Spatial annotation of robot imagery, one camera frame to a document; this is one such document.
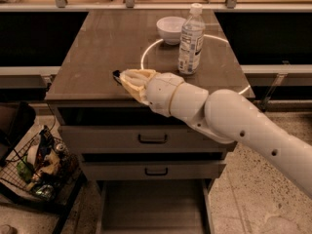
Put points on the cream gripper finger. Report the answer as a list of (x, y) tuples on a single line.
[(136, 88), (137, 77)]

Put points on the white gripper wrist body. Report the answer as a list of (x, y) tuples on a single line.
[(161, 93)]

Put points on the dark blue snack bar wrapper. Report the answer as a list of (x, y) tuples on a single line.
[(116, 76)]

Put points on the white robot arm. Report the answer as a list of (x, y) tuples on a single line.
[(224, 116)]

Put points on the top grey drawer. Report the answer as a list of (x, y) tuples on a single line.
[(139, 139)]

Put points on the middle grey drawer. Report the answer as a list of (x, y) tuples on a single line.
[(152, 170)]

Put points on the grey drawer cabinet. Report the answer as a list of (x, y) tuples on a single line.
[(85, 93)]

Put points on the bottom open grey drawer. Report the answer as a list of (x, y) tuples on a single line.
[(155, 207)]

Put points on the white ceramic bowl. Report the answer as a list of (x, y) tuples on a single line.
[(169, 29)]

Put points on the clear plastic water bottle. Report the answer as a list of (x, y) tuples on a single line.
[(191, 40)]

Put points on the black wire basket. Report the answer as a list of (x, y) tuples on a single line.
[(42, 167)]

